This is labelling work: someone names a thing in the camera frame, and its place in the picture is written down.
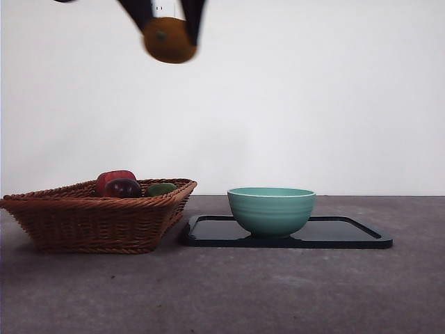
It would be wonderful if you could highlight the brown kiwi fruit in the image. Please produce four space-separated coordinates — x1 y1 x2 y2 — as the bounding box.
142 16 199 65

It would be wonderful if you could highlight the teal ribbed bowl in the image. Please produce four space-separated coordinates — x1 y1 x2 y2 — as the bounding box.
227 186 317 239

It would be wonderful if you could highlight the red apple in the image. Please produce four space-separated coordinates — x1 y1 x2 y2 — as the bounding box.
96 170 138 196

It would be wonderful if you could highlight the green avocado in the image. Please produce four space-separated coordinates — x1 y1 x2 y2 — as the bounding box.
144 182 178 198

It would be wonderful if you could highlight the dark purple plum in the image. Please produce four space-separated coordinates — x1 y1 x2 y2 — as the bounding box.
103 177 143 199

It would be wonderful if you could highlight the brown wicker basket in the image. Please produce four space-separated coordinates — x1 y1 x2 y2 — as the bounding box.
0 178 198 255

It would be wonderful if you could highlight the dark rectangular tray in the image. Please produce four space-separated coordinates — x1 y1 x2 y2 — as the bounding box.
177 214 394 250

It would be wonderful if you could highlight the white wall socket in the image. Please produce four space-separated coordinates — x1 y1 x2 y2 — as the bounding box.
152 1 176 19

